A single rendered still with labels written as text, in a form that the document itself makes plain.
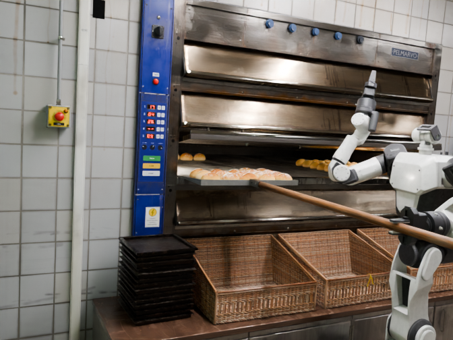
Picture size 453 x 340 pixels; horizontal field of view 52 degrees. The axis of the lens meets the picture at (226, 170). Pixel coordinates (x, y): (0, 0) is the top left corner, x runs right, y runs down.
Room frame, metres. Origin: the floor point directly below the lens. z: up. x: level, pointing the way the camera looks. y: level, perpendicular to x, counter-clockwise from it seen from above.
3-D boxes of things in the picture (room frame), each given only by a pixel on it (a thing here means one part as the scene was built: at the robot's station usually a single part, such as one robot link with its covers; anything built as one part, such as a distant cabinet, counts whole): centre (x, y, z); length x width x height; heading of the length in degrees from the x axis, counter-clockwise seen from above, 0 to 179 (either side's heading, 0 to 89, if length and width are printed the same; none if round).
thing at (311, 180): (2.83, -0.54, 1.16); 1.80 x 0.06 x 0.04; 116
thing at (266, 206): (2.81, -0.55, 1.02); 1.79 x 0.11 x 0.19; 116
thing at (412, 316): (1.97, -0.86, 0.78); 0.18 x 0.15 x 0.47; 25
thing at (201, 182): (2.44, -0.05, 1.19); 0.55 x 0.36 x 0.03; 116
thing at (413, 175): (1.98, -0.90, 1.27); 0.34 x 0.30 x 0.36; 17
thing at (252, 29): (2.83, -0.54, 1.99); 1.80 x 0.08 x 0.21; 116
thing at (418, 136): (1.97, -0.84, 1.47); 0.10 x 0.07 x 0.09; 17
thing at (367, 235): (2.84, -1.21, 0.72); 0.56 x 0.49 x 0.28; 115
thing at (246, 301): (2.31, -0.14, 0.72); 0.56 x 0.49 x 0.28; 115
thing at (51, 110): (2.10, 0.78, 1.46); 0.10 x 0.07 x 0.10; 116
